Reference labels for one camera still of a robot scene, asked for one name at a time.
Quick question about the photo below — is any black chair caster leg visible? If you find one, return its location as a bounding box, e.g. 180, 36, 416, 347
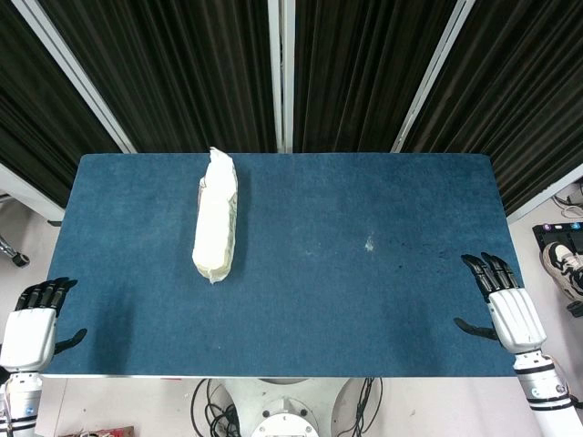
0, 232, 31, 269

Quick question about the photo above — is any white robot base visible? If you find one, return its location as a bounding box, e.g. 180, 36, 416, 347
226, 377, 351, 437

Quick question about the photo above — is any white plastic-wrapped package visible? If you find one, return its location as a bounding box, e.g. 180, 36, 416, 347
191, 146, 240, 285

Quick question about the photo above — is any black folding screen panel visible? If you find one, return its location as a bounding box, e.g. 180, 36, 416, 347
399, 0, 583, 217
291, 0, 466, 154
37, 0, 277, 154
0, 0, 125, 208

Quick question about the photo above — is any white cable on floor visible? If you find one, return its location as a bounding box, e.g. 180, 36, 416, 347
551, 179, 583, 219

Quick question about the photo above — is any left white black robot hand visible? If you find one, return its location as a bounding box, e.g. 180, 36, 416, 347
0, 277, 88, 373

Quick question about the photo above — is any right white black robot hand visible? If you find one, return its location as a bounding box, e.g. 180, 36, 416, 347
453, 252, 547, 354

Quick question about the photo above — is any black cable bundle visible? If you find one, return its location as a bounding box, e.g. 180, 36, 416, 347
331, 377, 384, 437
189, 377, 250, 437

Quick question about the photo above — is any black white sneaker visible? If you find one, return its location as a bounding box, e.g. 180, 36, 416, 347
539, 241, 583, 302

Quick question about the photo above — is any black electronic device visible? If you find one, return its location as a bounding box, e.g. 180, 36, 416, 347
531, 220, 583, 256

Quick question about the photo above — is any blue felt table cover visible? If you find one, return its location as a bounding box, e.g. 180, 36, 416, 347
44, 152, 526, 379

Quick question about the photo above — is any red brown flat object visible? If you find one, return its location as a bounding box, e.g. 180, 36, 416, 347
57, 425, 136, 437

